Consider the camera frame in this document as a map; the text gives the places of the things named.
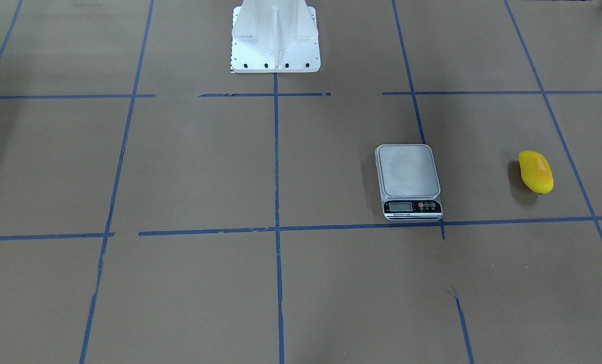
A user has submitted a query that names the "yellow mango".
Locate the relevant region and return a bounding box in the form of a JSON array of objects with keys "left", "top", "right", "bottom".
[{"left": 518, "top": 150, "right": 553, "bottom": 195}]

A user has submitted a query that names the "digital kitchen scale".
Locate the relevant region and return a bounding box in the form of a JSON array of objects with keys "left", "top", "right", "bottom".
[{"left": 375, "top": 144, "right": 444, "bottom": 221}]

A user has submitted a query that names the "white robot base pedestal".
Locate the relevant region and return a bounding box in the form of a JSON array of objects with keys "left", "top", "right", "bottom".
[{"left": 230, "top": 1, "right": 321, "bottom": 73}]

